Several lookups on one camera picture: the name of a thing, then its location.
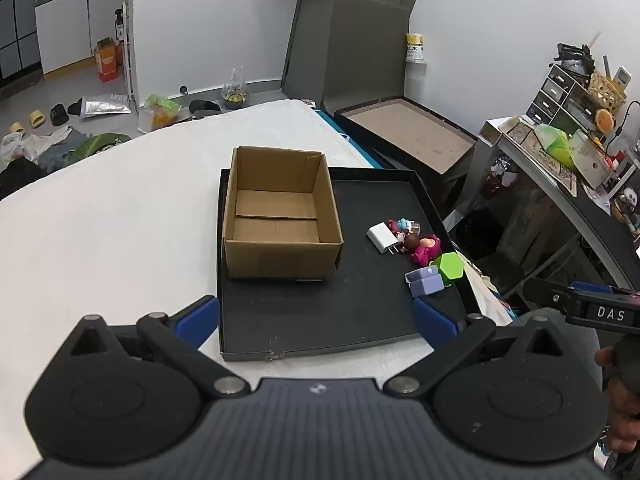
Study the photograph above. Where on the cluttered desk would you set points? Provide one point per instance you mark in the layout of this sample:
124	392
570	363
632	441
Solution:
560	180

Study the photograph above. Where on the black tray with brown inside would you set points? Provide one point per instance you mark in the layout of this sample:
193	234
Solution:
415	135

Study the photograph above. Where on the white box device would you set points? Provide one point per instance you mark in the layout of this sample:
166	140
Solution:
595	160

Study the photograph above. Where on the wicker basket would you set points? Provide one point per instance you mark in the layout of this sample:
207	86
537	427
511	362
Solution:
607	92

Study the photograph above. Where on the orange carton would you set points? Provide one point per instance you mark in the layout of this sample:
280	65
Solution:
106	60

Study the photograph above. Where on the grey door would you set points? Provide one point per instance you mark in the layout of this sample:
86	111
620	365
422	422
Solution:
315	10

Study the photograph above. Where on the dark grey panelled cabinet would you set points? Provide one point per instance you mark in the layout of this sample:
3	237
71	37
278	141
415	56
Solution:
17	20

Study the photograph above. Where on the green leaf printed cloth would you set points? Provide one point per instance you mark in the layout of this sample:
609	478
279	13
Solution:
97	145

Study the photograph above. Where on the yellow slipper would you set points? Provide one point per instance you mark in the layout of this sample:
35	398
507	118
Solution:
37	119
17	128

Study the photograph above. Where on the grey drawer organiser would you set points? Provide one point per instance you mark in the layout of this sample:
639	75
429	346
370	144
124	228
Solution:
555	95

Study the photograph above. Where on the panda figurine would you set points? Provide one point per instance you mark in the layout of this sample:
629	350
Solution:
627	210

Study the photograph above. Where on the white charger plug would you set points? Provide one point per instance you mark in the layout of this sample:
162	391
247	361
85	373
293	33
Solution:
381	236

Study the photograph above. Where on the person's right hand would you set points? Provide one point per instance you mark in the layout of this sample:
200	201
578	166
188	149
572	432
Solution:
622	425

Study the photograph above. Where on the brown-haired doll figurine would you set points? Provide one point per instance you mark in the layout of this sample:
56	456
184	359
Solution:
407	240

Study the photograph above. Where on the white cabinet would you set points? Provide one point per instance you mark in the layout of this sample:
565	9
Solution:
65	30

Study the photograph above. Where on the silver foil bag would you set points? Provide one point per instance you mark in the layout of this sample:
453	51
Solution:
105	106

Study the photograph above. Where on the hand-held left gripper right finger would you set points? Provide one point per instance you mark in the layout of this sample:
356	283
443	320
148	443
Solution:
435	321

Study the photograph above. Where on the clear bag with yellow item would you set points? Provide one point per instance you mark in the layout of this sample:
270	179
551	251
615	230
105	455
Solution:
234	92

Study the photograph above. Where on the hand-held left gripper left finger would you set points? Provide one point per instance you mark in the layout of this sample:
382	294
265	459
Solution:
197	316

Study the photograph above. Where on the green hexagonal box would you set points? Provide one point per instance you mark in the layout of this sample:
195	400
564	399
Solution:
448	269

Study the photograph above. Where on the brown cardboard box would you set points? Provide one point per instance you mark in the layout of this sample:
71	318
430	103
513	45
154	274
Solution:
275	255

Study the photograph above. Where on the white plastic bag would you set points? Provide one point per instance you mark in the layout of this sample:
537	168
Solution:
30	145

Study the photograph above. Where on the yellow and white package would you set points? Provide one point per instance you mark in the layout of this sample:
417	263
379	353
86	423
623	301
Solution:
415	47

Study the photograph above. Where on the light green plastic bag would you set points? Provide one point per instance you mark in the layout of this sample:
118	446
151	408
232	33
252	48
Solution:
552	145

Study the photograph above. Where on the black cloth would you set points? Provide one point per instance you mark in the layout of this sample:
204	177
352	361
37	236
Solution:
20	177

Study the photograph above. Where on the black slipper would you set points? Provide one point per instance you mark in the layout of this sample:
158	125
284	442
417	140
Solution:
58	114
76	108

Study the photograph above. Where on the black trash bin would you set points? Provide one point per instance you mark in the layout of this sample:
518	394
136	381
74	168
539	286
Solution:
477	232

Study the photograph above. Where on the purple cube toy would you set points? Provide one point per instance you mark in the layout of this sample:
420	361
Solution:
425	286

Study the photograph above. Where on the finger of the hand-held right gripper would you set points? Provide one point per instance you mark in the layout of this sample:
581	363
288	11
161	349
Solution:
600	289
547	294

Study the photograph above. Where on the grey board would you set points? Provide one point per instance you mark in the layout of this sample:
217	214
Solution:
365	50

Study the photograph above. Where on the pink hooded figurine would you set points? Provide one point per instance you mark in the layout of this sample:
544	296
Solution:
427	251

